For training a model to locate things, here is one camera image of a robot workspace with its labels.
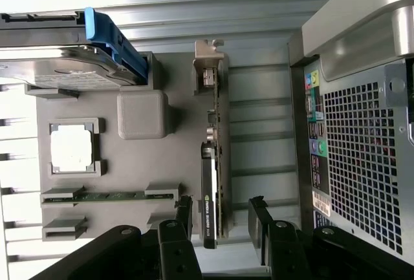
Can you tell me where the green RAM stick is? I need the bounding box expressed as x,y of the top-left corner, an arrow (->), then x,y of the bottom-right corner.
43,190 -> 178,202

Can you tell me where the grey plastic parts rack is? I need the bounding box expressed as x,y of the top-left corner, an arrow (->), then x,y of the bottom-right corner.
24,50 -> 234,239

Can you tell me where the open Dell PC case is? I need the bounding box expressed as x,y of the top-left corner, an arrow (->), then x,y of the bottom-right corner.
287,0 -> 414,257

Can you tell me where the silver CPU chip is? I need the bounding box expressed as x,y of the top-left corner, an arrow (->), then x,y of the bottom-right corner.
50,129 -> 98,175

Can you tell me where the hard disk in blue caddy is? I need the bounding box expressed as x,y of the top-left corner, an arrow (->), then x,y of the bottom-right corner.
0,7 -> 149,92

